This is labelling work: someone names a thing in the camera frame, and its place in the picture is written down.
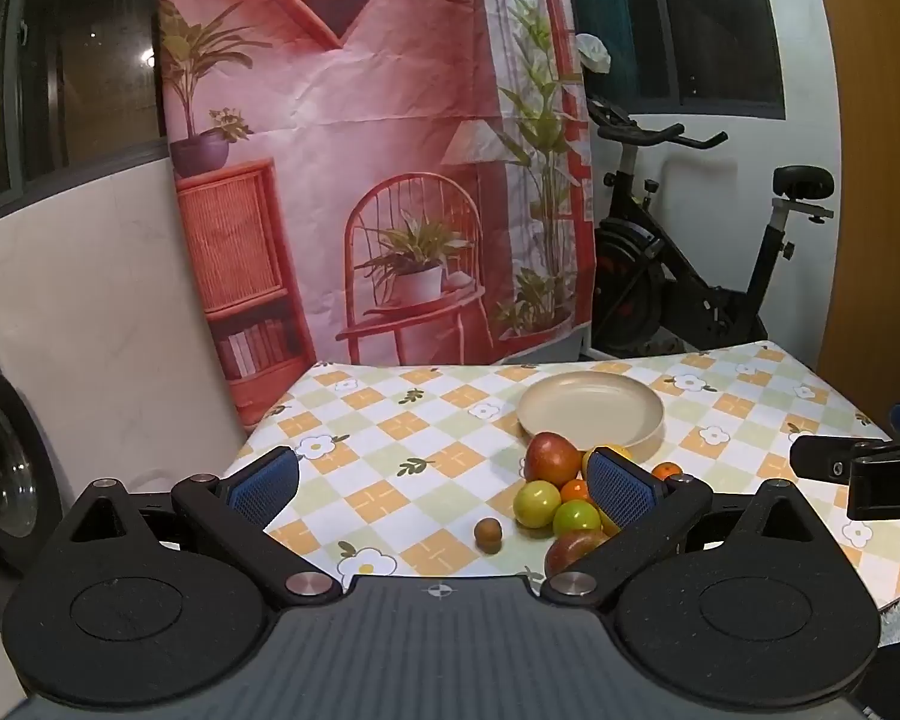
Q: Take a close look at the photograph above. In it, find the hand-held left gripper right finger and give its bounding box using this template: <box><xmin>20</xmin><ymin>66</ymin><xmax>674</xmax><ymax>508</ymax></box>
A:
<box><xmin>544</xmin><ymin>446</ymin><xmax>856</xmax><ymax>605</ymax></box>

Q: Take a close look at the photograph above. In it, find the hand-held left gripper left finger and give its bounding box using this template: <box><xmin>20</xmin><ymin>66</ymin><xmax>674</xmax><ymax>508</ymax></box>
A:
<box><xmin>26</xmin><ymin>446</ymin><xmax>342</xmax><ymax>602</ymax></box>

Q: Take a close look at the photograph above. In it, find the large yellow lemon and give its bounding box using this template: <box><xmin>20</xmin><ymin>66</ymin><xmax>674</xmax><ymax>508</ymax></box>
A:
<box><xmin>581</xmin><ymin>444</ymin><xmax>635</xmax><ymax>481</ymax></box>

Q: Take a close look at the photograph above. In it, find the red apple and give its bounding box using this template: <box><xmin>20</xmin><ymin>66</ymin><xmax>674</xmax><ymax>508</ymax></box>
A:
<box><xmin>523</xmin><ymin>431</ymin><xmax>584</xmax><ymax>482</ymax></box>
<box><xmin>544</xmin><ymin>529</ymin><xmax>610</xmax><ymax>578</ymax></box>

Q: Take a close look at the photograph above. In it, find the beige plate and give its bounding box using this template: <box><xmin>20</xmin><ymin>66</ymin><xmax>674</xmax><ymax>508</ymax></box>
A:
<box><xmin>516</xmin><ymin>373</ymin><xmax>666</xmax><ymax>464</ymax></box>

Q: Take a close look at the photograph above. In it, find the green round fruit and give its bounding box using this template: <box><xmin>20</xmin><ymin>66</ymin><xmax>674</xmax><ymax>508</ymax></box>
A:
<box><xmin>552</xmin><ymin>499</ymin><xmax>602</xmax><ymax>537</ymax></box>

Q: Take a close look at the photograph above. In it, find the yellow-green round fruit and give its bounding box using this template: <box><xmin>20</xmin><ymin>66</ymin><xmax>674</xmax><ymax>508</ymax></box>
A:
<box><xmin>511</xmin><ymin>480</ymin><xmax>563</xmax><ymax>528</ymax></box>

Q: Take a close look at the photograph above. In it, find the checkered floral tablecloth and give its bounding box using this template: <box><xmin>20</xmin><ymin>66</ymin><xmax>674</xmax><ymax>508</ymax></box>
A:
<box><xmin>221</xmin><ymin>341</ymin><xmax>900</xmax><ymax>608</ymax></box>

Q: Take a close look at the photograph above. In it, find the black exercise bike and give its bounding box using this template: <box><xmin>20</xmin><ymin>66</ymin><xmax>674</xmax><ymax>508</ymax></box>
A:
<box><xmin>585</xmin><ymin>97</ymin><xmax>837</xmax><ymax>361</ymax></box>

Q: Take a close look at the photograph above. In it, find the wooden door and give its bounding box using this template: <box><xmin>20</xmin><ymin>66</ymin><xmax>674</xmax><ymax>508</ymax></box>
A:
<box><xmin>816</xmin><ymin>0</ymin><xmax>900</xmax><ymax>410</ymax></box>

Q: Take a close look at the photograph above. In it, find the washing machine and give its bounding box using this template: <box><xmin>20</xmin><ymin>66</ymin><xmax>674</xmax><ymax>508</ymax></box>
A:
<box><xmin>0</xmin><ymin>300</ymin><xmax>72</xmax><ymax>631</ymax></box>

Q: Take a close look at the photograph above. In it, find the printed room scene backdrop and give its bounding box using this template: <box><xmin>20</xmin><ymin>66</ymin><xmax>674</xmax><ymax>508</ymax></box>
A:
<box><xmin>156</xmin><ymin>0</ymin><xmax>597</xmax><ymax>428</ymax></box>

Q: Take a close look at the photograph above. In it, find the white cloth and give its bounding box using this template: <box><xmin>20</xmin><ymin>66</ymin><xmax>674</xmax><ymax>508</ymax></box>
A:
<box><xmin>574</xmin><ymin>34</ymin><xmax>612</xmax><ymax>76</ymax></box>

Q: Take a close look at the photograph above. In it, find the dark glass window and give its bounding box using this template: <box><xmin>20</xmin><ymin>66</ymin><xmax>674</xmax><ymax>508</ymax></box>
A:
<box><xmin>0</xmin><ymin>0</ymin><xmax>167</xmax><ymax>212</ymax></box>
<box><xmin>562</xmin><ymin>0</ymin><xmax>786</xmax><ymax>121</ymax></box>

